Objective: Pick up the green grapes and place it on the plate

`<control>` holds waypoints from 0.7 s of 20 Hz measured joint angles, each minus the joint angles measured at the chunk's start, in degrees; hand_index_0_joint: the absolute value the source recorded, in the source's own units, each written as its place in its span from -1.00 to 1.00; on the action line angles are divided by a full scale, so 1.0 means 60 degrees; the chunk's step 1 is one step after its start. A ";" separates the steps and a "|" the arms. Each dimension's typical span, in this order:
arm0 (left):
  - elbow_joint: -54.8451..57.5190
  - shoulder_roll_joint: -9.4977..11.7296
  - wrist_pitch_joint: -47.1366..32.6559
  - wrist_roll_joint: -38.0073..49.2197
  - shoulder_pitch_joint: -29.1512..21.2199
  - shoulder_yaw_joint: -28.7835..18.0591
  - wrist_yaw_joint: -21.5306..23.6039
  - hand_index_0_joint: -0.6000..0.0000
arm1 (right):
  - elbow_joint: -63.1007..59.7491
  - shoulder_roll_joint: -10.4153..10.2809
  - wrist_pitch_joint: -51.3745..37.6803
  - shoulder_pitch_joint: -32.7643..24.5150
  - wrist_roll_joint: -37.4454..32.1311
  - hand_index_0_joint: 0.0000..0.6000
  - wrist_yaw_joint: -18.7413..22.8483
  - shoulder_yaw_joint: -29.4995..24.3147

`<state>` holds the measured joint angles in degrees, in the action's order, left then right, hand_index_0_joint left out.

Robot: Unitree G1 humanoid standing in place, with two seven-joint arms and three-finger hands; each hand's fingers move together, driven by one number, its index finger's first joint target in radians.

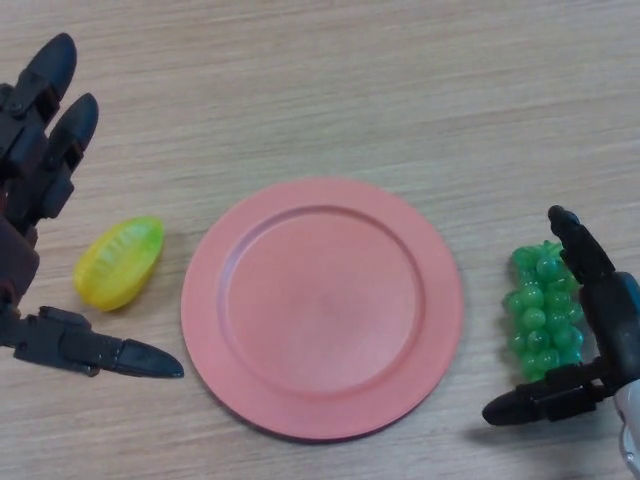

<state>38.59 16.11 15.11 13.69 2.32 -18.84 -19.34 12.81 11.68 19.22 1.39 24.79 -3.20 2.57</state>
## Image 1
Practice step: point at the pink round plate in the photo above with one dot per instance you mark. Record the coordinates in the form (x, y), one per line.
(322, 310)

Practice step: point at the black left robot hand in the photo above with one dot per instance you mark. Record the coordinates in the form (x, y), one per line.
(50, 340)

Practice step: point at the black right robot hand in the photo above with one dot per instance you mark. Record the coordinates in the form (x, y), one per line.
(617, 330)

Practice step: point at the yellow green starfruit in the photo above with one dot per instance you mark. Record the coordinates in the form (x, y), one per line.
(120, 265)

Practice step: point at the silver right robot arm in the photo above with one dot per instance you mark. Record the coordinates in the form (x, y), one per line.
(631, 425)

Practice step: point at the green grapes bunch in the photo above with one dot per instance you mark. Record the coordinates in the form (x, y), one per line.
(542, 320)

